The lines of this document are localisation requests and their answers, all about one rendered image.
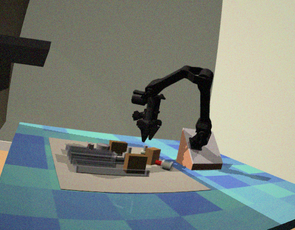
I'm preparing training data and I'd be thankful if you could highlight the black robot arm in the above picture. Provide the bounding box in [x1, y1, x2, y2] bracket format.
[131, 65, 213, 151]

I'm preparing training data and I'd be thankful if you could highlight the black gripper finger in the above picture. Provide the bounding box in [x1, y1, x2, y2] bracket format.
[149, 126, 160, 140]
[137, 126, 152, 143]

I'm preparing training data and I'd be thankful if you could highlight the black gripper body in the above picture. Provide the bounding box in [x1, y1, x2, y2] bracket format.
[136, 107, 162, 129]

